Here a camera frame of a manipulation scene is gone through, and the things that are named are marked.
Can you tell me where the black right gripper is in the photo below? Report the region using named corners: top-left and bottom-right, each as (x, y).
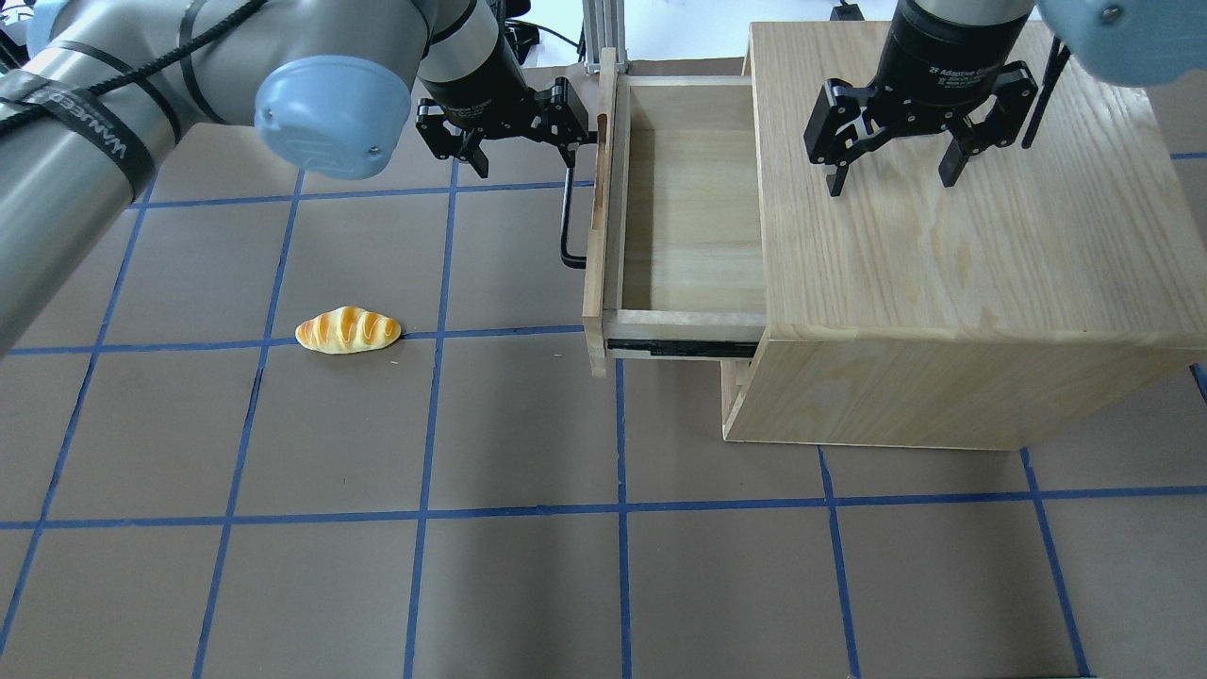
top-left (803, 1), bottom-right (1037, 198)

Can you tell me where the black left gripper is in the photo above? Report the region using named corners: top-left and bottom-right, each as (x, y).
top-left (416, 39), bottom-right (591, 178)

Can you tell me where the wooden drawer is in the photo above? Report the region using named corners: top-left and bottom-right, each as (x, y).
top-left (582, 48), bottom-right (766, 375)

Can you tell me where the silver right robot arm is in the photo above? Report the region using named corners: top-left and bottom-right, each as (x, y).
top-left (803, 1), bottom-right (1205, 197)

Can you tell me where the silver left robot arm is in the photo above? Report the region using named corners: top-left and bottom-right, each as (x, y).
top-left (1, 1), bottom-right (604, 352)

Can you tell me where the light wooden drawer cabinet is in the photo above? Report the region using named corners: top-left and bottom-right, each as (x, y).
top-left (721, 21), bottom-right (1206, 450)

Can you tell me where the yellow toy bread loaf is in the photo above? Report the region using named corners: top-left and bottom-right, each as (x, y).
top-left (295, 306), bottom-right (404, 356)

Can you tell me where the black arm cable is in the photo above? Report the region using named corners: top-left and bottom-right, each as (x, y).
top-left (0, 0), bottom-right (270, 133)

